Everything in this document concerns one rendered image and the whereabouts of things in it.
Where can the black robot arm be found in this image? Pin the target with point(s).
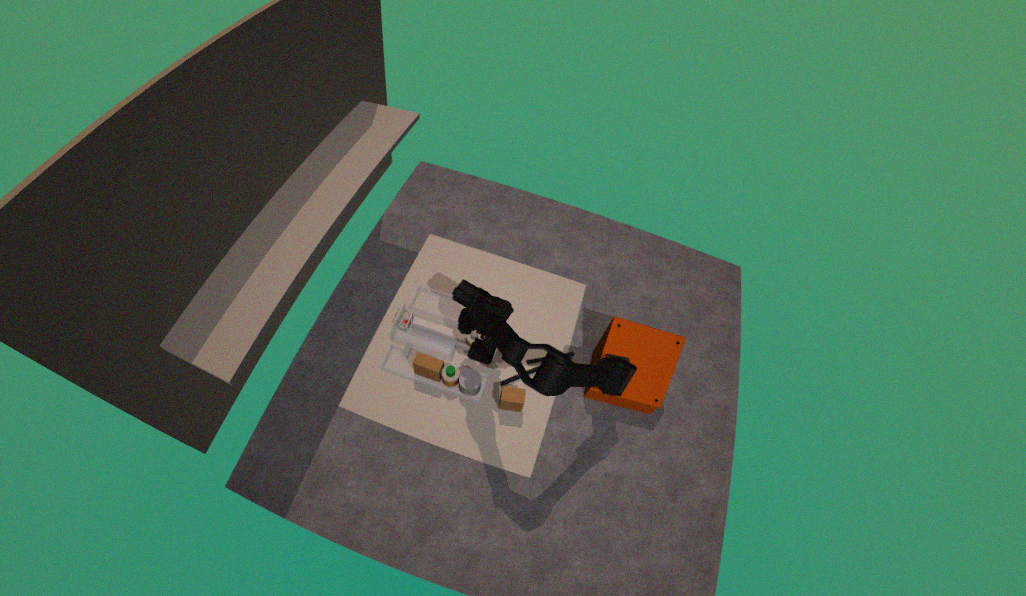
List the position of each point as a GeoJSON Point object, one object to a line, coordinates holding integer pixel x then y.
{"type": "Point", "coordinates": [557, 373]}

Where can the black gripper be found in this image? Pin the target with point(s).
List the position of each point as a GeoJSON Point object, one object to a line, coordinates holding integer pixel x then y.
{"type": "Point", "coordinates": [482, 350]}

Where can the grey cylinder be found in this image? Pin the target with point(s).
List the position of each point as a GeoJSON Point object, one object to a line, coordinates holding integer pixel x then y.
{"type": "Point", "coordinates": [470, 382]}

